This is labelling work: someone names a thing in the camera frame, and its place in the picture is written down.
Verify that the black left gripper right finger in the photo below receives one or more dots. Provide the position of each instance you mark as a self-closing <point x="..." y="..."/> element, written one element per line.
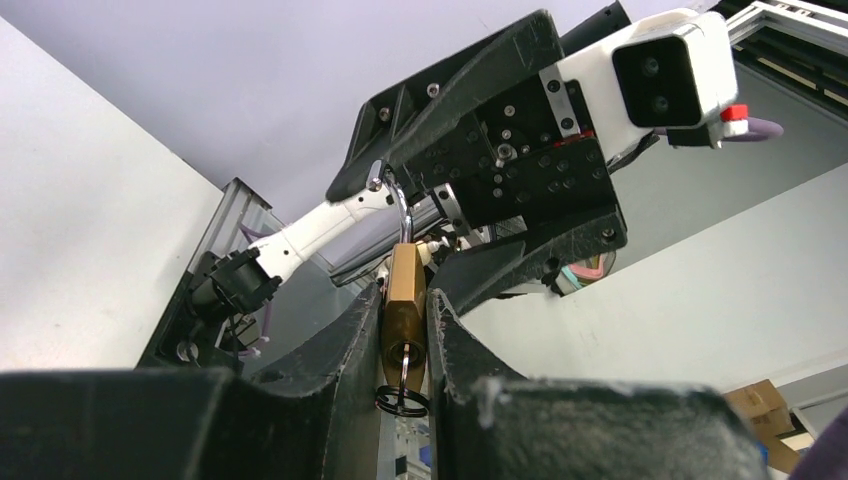
<point x="490" y="422"/>

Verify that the small brass padlock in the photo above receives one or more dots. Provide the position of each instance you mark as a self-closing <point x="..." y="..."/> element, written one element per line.
<point x="403" y="324"/>

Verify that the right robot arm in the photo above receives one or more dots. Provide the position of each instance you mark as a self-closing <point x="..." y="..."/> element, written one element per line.
<point x="281" y="253"/>

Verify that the cardboard box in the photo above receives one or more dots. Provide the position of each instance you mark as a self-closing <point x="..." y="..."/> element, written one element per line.
<point x="765" y="410"/>

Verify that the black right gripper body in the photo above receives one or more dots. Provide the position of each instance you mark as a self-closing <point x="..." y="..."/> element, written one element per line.
<point x="532" y="151"/>

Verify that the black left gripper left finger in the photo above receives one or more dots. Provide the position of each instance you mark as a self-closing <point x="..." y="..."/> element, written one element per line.
<point x="308" y="415"/>

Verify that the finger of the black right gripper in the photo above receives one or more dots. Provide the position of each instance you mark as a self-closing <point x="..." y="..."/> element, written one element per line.
<point x="472" y="277"/>
<point x="401" y="122"/>

